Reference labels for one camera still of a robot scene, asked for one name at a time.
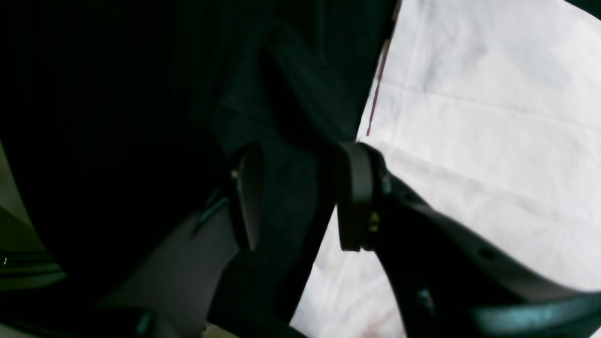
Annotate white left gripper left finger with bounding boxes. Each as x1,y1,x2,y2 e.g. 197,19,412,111
94,143,265,338

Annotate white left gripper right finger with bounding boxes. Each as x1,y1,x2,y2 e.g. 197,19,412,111
336,143,601,338

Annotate light pink T-shirt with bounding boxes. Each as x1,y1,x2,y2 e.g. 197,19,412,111
292,0,600,338

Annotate black table cloth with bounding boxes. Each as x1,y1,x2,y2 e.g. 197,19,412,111
1,0,394,338

